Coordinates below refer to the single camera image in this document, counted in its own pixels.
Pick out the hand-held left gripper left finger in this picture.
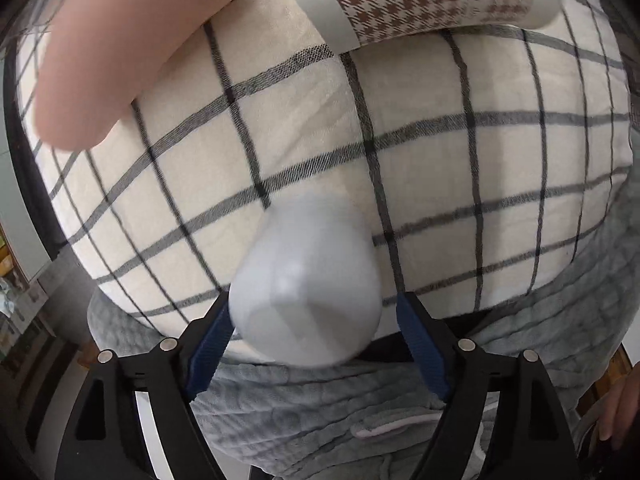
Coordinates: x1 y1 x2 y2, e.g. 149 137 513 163
55 294 236 480

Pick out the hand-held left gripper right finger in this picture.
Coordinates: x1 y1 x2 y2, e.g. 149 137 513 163
395 291 581 480

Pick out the white cup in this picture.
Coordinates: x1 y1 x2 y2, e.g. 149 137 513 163
229 194 384 367

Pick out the person's right hand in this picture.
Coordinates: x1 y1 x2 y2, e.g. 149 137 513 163
597 372 640 443

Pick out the grey quilted blanket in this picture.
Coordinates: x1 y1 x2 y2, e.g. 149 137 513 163
87 162 640 480

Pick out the cluttered shelf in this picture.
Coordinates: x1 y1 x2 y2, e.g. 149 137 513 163
0 220 56 376

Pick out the cream plaid blanket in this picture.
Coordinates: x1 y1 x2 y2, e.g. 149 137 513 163
15 0 636 348

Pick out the pink pillow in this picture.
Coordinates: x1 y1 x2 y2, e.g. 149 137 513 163
34 0 243 151

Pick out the black bed frame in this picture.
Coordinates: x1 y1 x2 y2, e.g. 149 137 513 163
2 35 68 281

